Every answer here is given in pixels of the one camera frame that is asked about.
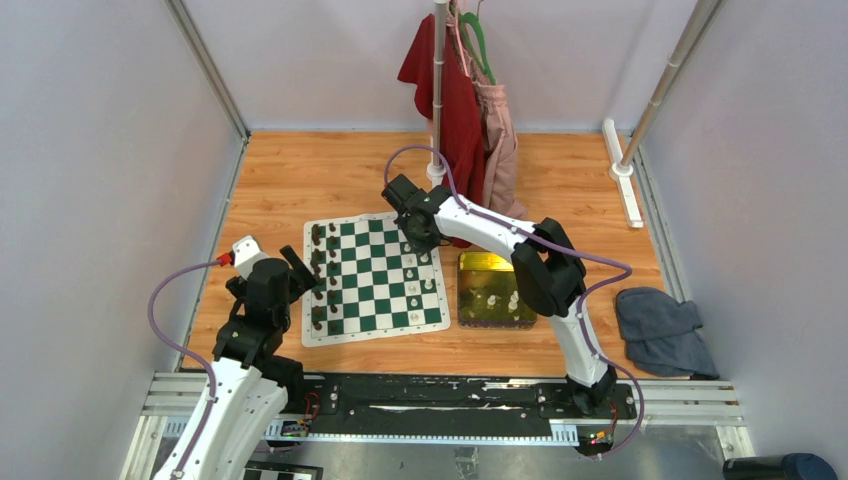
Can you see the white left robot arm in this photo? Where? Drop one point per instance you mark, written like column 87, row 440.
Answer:
column 247, row 384

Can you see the yellow tray of white pieces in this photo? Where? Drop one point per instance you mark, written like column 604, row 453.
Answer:
column 480, row 275

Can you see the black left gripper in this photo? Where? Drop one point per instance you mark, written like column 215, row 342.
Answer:
column 300, row 278

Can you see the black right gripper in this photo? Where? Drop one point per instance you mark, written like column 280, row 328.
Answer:
column 418, row 247

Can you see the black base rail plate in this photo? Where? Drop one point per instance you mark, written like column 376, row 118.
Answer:
column 433, row 406

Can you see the red hanging garment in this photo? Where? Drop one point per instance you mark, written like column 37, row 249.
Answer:
column 461, row 139

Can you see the green clothes hanger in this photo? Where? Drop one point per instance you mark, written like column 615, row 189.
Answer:
column 473, row 35

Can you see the green white chess board mat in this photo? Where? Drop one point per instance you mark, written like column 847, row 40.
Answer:
column 361, row 294

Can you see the white clothes rack pole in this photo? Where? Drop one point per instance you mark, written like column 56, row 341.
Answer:
column 436, row 169

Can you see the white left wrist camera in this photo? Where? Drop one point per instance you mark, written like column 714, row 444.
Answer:
column 246, row 253

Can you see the grey cloth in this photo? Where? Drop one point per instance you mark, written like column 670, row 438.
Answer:
column 661, row 334

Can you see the pink hanging garment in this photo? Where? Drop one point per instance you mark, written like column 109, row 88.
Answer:
column 500, row 142

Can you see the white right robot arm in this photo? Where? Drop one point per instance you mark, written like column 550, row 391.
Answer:
column 549, row 277

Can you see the white rack foot right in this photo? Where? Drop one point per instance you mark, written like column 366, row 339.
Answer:
column 621, row 174

